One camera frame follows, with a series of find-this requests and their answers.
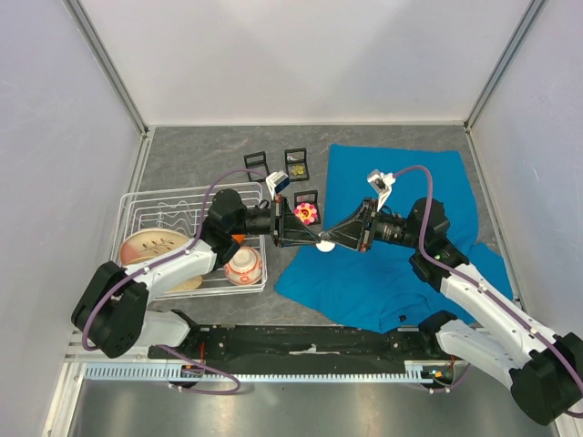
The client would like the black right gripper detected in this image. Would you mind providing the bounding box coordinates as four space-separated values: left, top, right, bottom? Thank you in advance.
322 197 422 252

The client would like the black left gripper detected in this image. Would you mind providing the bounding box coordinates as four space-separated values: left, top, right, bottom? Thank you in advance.
230 195 321 248

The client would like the black frame stand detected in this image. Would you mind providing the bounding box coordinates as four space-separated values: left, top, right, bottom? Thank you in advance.
293 189 322 226
243 151 271 183
284 147 310 182

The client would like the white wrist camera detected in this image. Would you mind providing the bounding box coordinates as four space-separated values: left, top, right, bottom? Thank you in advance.
367 169 395 211
265 170 290 199

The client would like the slotted cable duct rail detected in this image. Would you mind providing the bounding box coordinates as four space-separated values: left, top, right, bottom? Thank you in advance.
84 363 433 384

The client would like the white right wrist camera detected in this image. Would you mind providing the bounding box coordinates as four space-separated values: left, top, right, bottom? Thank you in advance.
367 169 395 211

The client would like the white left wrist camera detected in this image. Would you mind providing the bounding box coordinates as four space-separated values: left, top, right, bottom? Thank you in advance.
265 170 290 199

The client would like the white red patterned bowl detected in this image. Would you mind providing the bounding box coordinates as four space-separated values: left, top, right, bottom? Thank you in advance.
224 246 263 286

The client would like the cream floral plate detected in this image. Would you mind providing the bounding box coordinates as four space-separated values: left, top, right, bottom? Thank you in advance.
117 257 205 293

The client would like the black frame stand near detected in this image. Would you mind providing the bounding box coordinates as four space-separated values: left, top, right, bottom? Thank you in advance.
293 189 322 226

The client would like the pink flower smiley brooch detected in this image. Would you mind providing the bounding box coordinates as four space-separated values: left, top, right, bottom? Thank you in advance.
294 202 319 226

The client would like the round silver badge brooch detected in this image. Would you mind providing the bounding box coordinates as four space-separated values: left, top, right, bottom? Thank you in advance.
316 241 335 253

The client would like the black frame stand middle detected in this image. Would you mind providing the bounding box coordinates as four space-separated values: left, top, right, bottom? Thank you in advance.
284 147 310 182

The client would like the blue t-shirt garment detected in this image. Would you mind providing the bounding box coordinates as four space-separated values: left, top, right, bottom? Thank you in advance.
275 145 513 333

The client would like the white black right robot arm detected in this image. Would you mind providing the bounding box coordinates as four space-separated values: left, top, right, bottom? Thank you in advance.
321 198 582 425

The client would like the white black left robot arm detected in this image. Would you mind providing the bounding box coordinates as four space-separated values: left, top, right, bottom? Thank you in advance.
71 188 321 359

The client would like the pink beige floral plate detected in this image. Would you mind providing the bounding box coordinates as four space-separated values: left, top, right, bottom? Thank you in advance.
119 228 189 266

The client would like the white wire dish rack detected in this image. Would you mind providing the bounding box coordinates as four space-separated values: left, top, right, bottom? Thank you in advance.
110 187 267 301

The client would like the orange bowl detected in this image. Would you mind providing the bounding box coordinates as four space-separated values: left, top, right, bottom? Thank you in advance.
232 234 245 244

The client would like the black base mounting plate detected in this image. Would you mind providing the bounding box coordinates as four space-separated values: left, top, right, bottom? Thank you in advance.
174 325 450 361

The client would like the gold leaf brooch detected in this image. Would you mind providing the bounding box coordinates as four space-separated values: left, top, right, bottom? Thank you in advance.
291 165 305 178

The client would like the black frame stand left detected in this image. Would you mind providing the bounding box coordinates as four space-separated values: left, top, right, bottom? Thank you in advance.
243 151 271 183

